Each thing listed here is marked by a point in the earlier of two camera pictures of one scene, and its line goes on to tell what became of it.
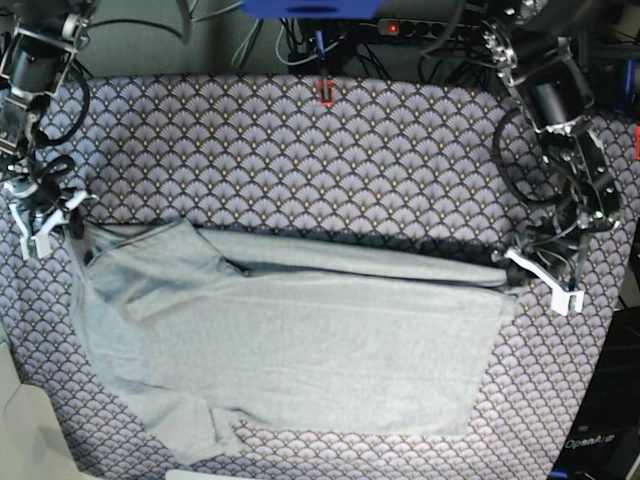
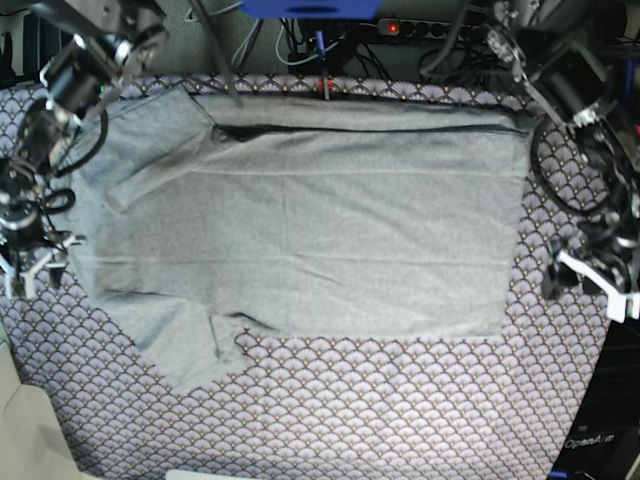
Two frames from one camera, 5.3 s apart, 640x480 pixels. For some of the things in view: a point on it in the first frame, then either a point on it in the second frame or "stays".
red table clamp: [326, 102] stays
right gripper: [593, 210] -> [612, 244]
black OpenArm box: [605, 441] stays
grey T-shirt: [200, 339] -> [206, 218]
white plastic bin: [32, 444] stays
